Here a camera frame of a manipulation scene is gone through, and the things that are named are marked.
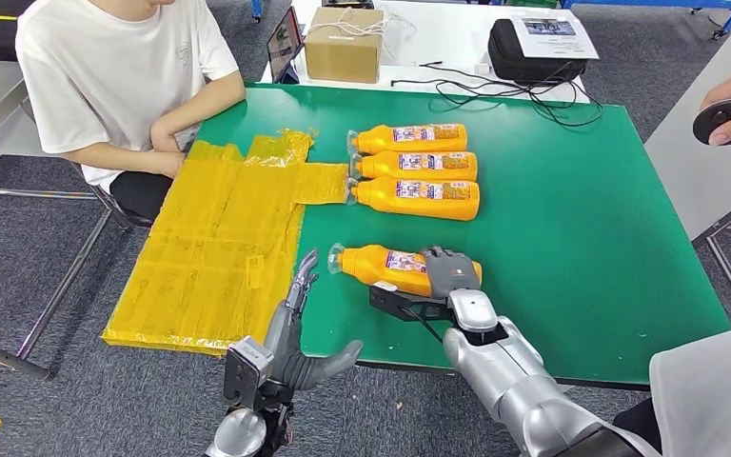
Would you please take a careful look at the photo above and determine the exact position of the black bag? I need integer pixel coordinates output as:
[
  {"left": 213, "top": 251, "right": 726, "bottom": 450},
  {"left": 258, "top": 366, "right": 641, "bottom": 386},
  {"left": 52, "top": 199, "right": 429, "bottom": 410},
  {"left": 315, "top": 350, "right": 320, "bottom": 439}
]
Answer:
[{"left": 488, "top": 17, "right": 589, "bottom": 87}]

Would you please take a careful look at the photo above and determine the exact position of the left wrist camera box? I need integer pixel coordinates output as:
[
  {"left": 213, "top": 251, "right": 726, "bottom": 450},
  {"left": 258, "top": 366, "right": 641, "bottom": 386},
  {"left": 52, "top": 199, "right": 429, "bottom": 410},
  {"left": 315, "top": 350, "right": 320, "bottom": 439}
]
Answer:
[{"left": 223, "top": 335, "right": 275, "bottom": 411}]

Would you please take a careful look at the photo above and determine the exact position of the brown cardboard box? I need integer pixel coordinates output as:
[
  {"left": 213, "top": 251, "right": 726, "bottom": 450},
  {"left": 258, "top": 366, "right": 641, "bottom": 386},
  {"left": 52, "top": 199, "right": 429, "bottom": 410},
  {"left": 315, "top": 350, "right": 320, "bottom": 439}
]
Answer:
[{"left": 304, "top": 6, "right": 385, "bottom": 85}]

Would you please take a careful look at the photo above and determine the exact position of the printed paper sheet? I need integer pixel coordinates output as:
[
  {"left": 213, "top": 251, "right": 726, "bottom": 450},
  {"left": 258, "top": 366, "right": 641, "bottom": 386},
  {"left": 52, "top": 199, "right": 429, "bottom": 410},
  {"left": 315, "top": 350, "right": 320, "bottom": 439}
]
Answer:
[{"left": 510, "top": 13, "right": 600, "bottom": 61}]

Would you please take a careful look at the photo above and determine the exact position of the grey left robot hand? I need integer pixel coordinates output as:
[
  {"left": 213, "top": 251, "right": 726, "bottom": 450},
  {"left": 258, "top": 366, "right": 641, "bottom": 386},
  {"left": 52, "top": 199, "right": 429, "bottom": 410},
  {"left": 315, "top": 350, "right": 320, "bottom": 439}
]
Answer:
[{"left": 263, "top": 248, "right": 365, "bottom": 395}]

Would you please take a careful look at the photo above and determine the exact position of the black stool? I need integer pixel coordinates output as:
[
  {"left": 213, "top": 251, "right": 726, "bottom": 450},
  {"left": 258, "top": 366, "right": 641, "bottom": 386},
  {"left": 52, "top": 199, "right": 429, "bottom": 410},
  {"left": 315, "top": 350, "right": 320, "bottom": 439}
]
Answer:
[{"left": 111, "top": 200, "right": 156, "bottom": 229}]

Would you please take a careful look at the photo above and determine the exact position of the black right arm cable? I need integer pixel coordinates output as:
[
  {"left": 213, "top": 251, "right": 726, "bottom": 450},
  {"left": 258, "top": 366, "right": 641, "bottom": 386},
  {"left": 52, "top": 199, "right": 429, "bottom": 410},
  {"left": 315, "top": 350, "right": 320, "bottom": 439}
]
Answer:
[{"left": 403, "top": 306, "right": 448, "bottom": 345}]

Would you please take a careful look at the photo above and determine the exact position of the black tablet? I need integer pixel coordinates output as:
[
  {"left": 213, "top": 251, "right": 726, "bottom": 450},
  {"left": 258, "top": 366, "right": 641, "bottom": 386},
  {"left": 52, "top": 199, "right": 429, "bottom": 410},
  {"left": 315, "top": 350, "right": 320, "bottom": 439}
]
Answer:
[{"left": 266, "top": 6, "right": 305, "bottom": 85}]

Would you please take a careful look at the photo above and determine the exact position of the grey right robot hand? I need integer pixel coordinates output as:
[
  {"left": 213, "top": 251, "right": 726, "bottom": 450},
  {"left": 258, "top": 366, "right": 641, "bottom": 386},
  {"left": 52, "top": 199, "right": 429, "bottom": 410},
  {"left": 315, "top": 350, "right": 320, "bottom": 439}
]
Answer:
[{"left": 422, "top": 246, "right": 484, "bottom": 300}]

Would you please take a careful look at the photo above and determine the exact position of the black round disc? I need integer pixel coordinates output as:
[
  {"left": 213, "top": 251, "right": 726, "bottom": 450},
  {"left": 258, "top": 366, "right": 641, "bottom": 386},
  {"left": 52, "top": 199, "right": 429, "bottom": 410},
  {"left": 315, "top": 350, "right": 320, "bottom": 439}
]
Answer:
[{"left": 692, "top": 97, "right": 731, "bottom": 147}]

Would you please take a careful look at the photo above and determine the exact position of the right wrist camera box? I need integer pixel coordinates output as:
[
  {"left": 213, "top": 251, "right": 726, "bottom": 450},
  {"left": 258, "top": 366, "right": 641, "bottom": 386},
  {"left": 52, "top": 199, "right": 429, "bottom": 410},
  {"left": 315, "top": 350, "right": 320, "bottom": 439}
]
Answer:
[{"left": 368, "top": 282, "right": 452, "bottom": 324}]

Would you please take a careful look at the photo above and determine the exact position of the orange detergent bottle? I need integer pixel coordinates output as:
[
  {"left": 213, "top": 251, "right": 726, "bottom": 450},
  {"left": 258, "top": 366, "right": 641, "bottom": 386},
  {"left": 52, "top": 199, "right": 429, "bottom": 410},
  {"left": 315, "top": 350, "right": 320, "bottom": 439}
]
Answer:
[
  {"left": 346, "top": 177, "right": 482, "bottom": 223},
  {"left": 347, "top": 123, "right": 469, "bottom": 156},
  {"left": 349, "top": 150, "right": 479, "bottom": 184},
  {"left": 327, "top": 242, "right": 484, "bottom": 299}
]

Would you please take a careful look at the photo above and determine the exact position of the white side table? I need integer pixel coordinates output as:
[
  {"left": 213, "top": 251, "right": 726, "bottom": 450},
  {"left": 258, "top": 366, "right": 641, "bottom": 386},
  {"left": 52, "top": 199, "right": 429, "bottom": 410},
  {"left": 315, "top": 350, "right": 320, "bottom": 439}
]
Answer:
[{"left": 644, "top": 15, "right": 731, "bottom": 326}]

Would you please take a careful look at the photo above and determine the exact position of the yellow taped cardboard mat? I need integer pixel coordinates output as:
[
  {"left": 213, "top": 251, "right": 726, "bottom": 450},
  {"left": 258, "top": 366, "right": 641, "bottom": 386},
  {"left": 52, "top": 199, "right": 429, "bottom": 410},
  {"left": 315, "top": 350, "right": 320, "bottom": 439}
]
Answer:
[{"left": 100, "top": 129, "right": 349, "bottom": 358}]

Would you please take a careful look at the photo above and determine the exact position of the white cord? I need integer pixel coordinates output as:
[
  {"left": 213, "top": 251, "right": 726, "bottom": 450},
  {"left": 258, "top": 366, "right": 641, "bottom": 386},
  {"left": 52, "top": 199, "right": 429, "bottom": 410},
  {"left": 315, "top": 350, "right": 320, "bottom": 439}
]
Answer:
[{"left": 308, "top": 6, "right": 419, "bottom": 40}]

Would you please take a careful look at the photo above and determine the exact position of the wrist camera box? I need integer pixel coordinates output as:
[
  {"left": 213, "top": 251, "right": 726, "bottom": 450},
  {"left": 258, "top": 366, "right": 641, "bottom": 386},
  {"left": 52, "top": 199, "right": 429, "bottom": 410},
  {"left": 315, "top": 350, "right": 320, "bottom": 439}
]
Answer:
[
  {"left": 368, "top": 282, "right": 452, "bottom": 324},
  {"left": 223, "top": 335, "right": 275, "bottom": 411}
]

